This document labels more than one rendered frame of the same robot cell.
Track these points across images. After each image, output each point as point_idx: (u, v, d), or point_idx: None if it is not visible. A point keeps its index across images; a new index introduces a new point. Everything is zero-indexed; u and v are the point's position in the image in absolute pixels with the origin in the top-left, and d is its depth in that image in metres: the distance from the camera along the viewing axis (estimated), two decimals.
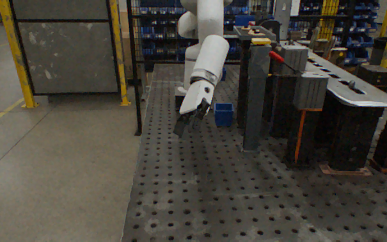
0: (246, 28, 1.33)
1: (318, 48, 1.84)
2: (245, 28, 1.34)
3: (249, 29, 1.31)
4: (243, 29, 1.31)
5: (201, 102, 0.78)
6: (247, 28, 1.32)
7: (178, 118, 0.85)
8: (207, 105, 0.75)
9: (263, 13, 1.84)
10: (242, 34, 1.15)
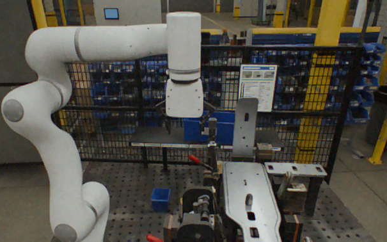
0: None
1: (292, 200, 1.21)
2: None
3: None
4: None
5: None
6: None
7: None
8: (155, 108, 0.78)
9: (208, 146, 1.22)
10: None
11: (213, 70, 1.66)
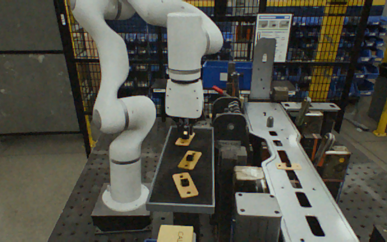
0: (185, 139, 0.80)
1: (309, 125, 1.31)
2: (184, 139, 0.80)
3: (189, 143, 0.78)
4: (178, 143, 0.78)
5: None
6: (187, 141, 0.79)
7: None
8: (166, 114, 0.80)
9: (232, 75, 1.31)
10: (158, 185, 0.61)
11: (230, 20, 1.75)
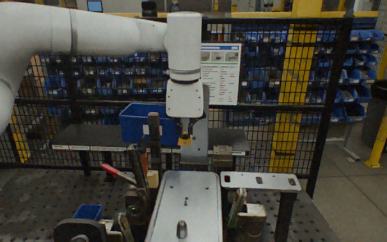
0: (185, 139, 0.80)
1: (247, 228, 0.84)
2: (185, 139, 0.80)
3: (190, 143, 0.78)
4: (180, 144, 0.78)
5: None
6: (188, 141, 0.79)
7: None
8: (165, 116, 0.79)
9: (127, 150, 0.84)
10: None
11: None
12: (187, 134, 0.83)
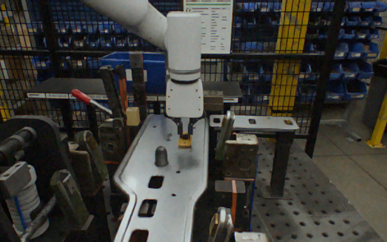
0: (185, 139, 0.80)
1: (236, 159, 0.74)
2: (185, 139, 0.80)
3: (190, 143, 0.78)
4: (180, 144, 0.78)
5: None
6: (188, 141, 0.79)
7: None
8: (165, 116, 0.79)
9: (100, 72, 0.74)
10: None
11: None
12: (187, 134, 0.83)
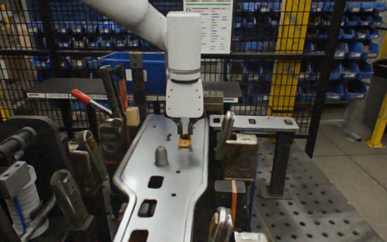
0: (185, 139, 0.80)
1: (236, 159, 0.74)
2: (185, 139, 0.80)
3: (190, 143, 0.78)
4: (180, 144, 0.78)
5: None
6: (188, 141, 0.79)
7: None
8: (165, 116, 0.79)
9: (99, 71, 0.74)
10: None
11: None
12: (187, 134, 0.83)
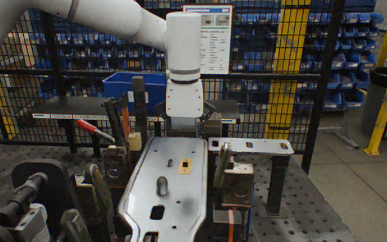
0: (185, 167, 0.84)
1: (233, 187, 0.78)
2: (185, 166, 0.85)
3: (190, 171, 0.83)
4: (180, 172, 0.82)
5: None
6: (188, 169, 0.83)
7: None
8: (155, 108, 0.78)
9: (103, 104, 0.78)
10: None
11: None
12: (187, 161, 0.87)
